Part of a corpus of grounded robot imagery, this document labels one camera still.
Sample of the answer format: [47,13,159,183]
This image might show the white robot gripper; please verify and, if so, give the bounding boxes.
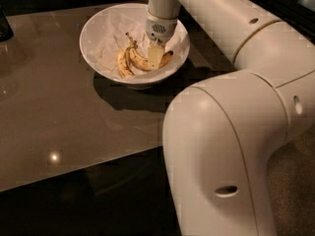
[145,12,177,70]

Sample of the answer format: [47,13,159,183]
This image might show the spotted yellow banana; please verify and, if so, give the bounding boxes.
[126,32,173,71]
[117,47,133,78]

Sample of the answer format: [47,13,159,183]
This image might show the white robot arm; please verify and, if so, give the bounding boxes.
[148,0,315,236]

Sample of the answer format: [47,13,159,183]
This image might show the white ceramic bowl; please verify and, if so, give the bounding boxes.
[80,3,190,89]

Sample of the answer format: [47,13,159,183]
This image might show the white paper towel liner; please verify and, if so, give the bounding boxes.
[90,8,190,84]

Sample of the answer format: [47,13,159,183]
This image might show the dark object at table edge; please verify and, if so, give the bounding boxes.
[0,5,14,41]

